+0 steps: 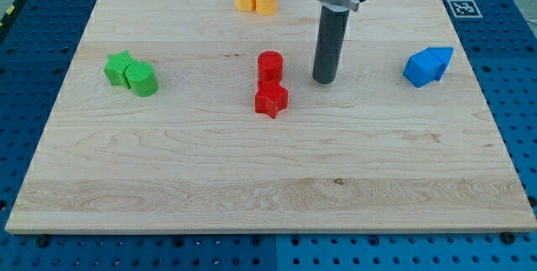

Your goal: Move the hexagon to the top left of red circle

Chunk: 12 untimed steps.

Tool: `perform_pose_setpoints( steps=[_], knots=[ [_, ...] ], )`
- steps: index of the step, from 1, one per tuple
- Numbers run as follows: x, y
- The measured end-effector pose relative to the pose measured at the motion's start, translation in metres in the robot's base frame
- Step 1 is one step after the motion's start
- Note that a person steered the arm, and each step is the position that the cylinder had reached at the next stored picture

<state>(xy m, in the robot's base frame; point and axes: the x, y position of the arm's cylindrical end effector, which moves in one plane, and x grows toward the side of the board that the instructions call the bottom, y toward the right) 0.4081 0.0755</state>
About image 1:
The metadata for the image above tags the red star block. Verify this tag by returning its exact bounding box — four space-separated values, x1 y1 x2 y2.
254 80 289 118

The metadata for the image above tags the red cylinder block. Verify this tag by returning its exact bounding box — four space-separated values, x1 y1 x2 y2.
258 51 284 81

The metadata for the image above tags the wooden board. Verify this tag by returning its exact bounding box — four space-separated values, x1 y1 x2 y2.
6 0 536 235

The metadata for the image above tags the yellow heart block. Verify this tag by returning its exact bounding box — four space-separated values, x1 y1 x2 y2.
256 0 278 16

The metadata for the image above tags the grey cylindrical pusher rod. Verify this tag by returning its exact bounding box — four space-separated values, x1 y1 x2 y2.
312 5 350 84

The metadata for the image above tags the green cylinder block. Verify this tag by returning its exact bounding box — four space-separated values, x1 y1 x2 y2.
125 61 159 96

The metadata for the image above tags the green star block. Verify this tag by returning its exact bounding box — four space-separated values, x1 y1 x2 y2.
103 50 136 89

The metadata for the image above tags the blue cube block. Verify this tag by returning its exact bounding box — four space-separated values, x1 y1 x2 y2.
403 48 441 88

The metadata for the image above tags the blue triangle block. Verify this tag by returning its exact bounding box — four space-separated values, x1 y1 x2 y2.
427 47 454 81

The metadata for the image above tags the white fiducial marker tag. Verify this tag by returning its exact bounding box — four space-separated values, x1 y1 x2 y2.
447 0 482 18

